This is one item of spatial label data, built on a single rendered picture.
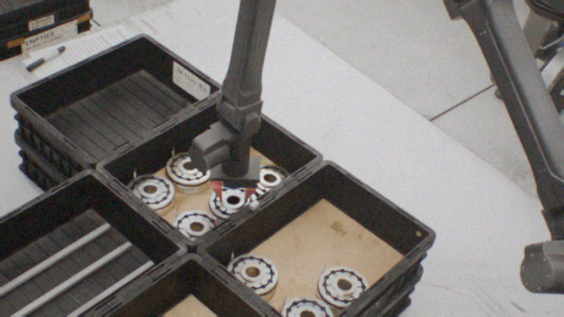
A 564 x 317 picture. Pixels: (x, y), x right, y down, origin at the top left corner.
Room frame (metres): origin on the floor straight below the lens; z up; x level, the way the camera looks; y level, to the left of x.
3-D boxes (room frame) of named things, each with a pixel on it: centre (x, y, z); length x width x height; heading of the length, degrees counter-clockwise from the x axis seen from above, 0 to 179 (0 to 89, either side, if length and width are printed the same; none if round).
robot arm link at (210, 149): (1.23, 0.11, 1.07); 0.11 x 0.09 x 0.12; 138
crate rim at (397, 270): (1.13, -0.11, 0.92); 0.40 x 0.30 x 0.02; 144
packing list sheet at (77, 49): (1.89, 0.56, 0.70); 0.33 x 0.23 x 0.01; 138
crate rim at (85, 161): (1.48, 0.38, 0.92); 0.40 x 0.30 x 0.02; 144
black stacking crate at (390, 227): (1.13, -0.11, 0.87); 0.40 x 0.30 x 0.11; 144
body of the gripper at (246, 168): (1.26, 0.09, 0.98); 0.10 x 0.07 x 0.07; 98
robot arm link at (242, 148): (1.26, 0.09, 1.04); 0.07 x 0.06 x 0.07; 138
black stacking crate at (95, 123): (1.48, 0.38, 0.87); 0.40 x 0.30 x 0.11; 144
